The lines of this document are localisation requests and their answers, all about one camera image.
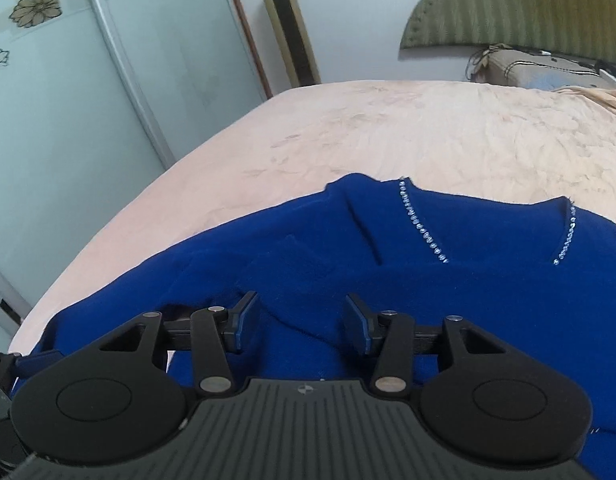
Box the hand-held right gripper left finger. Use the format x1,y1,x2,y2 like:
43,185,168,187
95,290,261,397

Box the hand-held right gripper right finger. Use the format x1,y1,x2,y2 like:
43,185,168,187
341,293,509,396

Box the blue knit sweater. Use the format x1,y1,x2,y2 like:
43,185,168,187
10,172,616,480

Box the floral sliding wardrobe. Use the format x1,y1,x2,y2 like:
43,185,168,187
0,0,266,341

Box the copper pipe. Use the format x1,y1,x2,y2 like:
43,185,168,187
223,0,273,101

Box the gold tower fan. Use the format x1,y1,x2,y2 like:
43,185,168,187
252,0,323,98

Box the patterned pillow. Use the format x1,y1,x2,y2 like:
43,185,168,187
468,44,616,95

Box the olive striped headboard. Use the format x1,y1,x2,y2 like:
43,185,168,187
399,0,616,61

